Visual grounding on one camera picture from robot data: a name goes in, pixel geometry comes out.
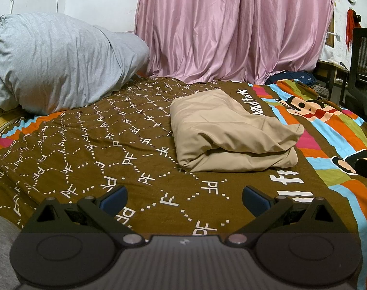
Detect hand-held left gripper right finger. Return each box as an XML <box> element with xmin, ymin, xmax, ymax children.
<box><xmin>228</xmin><ymin>186</ymin><xmax>345</xmax><ymax>247</ymax></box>

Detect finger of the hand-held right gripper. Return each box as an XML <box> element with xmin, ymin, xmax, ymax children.
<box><xmin>354</xmin><ymin>156</ymin><xmax>367</xmax><ymax>183</ymax></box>

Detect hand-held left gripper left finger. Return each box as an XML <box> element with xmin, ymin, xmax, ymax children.
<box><xmin>25</xmin><ymin>185</ymin><xmax>146</xmax><ymax>247</ymax></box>

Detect beige hooded jacket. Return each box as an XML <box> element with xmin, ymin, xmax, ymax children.
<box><xmin>170</xmin><ymin>90</ymin><xmax>305</xmax><ymax>173</ymax></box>

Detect grey shoe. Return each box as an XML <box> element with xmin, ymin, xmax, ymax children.
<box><xmin>310</xmin><ymin>84</ymin><xmax>331</xmax><ymax>99</ymax></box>

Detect wooden desk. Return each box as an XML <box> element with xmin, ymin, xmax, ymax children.
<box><xmin>315</xmin><ymin>59</ymin><xmax>351</xmax><ymax>104</ymax></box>

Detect black mesh office chair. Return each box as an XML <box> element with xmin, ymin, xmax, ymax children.
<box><xmin>341</xmin><ymin>27</ymin><xmax>367</xmax><ymax>119</ymax></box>

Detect dark blue bag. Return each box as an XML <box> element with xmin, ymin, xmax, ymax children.
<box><xmin>266</xmin><ymin>70</ymin><xmax>317</xmax><ymax>87</ymax></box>

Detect person's grey pants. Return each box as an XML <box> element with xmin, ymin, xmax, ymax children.
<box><xmin>0</xmin><ymin>214</ymin><xmax>24</xmax><ymax>290</ymax></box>

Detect floral pillow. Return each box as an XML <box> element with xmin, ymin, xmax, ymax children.
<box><xmin>0</xmin><ymin>106</ymin><xmax>27</xmax><ymax>140</ymax></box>

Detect red hanging tassel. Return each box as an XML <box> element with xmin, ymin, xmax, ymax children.
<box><xmin>345</xmin><ymin>8</ymin><xmax>361</xmax><ymax>52</ymax></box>

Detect grey duvet bundle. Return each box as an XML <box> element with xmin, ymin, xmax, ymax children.
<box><xmin>0</xmin><ymin>14</ymin><xmax>150</xmax><ymax>116</ymax></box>

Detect pink curtain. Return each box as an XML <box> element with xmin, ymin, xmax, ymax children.
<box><xmin>135</xmin><ymin>0</ymin><xmax>337</xmax><ymax>86</ymax></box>

